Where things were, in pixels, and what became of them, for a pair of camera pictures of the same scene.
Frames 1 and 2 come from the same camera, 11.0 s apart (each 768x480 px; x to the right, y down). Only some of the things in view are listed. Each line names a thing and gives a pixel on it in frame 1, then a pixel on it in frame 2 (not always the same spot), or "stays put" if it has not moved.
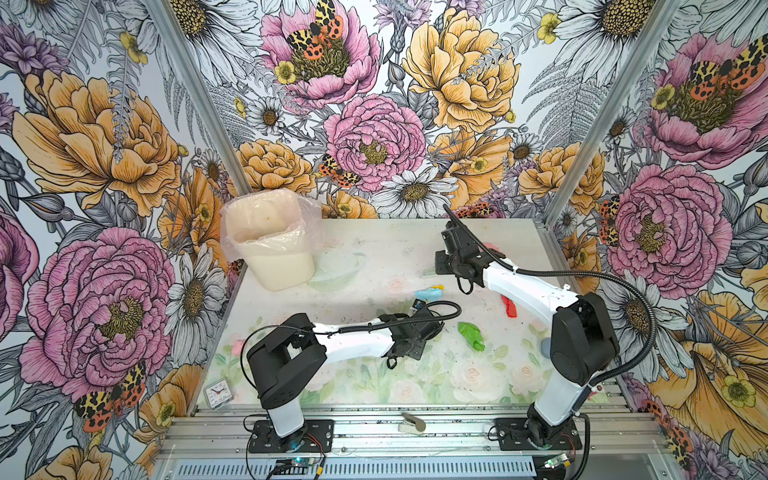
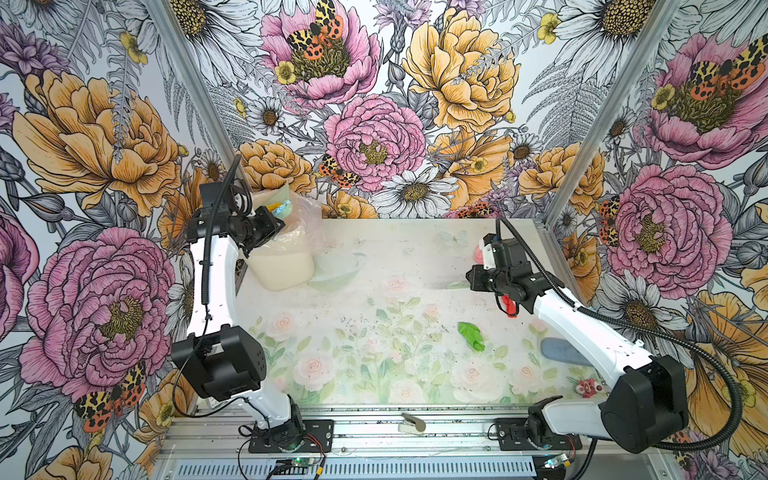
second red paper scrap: [511, 307] stays put
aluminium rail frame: [404, 442] stays put
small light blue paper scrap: [430, 294] to [280, 210]
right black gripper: [441, 262] to [476, 281]
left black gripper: [418, 349] to [271, 227]
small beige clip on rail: [411, 424] stays put
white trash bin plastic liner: [278, 232] stays put
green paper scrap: [472, 334] stays put
